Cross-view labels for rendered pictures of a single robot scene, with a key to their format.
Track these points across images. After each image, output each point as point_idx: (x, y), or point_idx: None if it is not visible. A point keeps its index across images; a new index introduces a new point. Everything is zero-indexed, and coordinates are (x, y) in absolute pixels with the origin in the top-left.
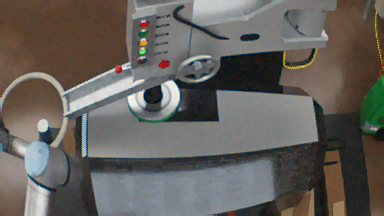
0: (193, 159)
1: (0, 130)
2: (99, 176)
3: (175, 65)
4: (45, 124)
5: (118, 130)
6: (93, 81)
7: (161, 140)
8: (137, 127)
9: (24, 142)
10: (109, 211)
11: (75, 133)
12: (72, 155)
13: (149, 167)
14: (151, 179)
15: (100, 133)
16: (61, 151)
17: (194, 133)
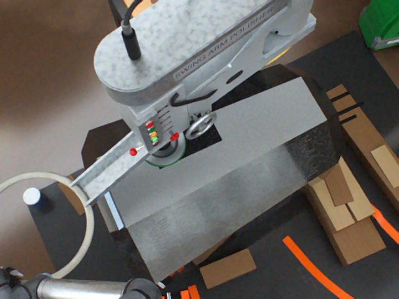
0: (217, 181)
1: (11, 291)
2: (143, 238)
3: (181, 129)
4: (35, 192)
5: (145, 185)
6: (103, 159)
7: (185, 176)
8: (161, 174)
9: (60, 285)
10: (162, 266)
11: (99, 207)
12: (147, 285)
13: (185, 204)
14: (190, 213)
15: (129, 197)
16: (137, 293)
17: (207, 159)
